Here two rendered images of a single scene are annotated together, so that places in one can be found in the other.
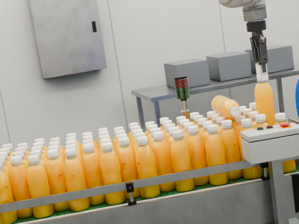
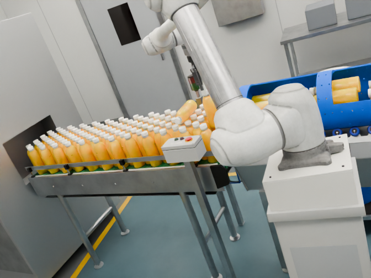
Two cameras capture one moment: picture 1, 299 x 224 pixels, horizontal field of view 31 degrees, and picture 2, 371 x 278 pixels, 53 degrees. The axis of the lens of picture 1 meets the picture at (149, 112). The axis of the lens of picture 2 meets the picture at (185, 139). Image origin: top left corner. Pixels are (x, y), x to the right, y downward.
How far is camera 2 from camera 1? 1.67 m
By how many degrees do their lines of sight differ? 40
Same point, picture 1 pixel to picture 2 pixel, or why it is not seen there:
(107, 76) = (269, 17)
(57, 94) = (233, 34)
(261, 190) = not seen: hidden behind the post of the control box
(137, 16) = not seen: outside the picture
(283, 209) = (196, 188)
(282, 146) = (182, 154)
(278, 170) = (187, 166)
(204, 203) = (161, 176)
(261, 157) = (171, 159)
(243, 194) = (181, 174)
